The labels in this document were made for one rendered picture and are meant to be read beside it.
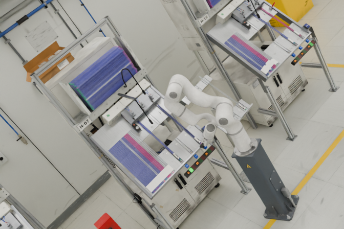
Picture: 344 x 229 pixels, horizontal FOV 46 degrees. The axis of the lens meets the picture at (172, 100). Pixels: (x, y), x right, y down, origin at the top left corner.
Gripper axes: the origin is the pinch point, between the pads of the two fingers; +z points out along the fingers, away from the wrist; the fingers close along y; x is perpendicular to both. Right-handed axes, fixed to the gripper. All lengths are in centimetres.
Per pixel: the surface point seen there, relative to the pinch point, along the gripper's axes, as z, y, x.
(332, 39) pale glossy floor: 102, 243, -6
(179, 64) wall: 163, 115, 127
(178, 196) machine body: 62, -34, -5
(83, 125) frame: -1, -58, 81
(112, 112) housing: 2, -33, 73
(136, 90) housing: 2, -4, 74
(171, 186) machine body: 52, -34, 4
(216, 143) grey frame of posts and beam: 17.4, 11.1, -3.7
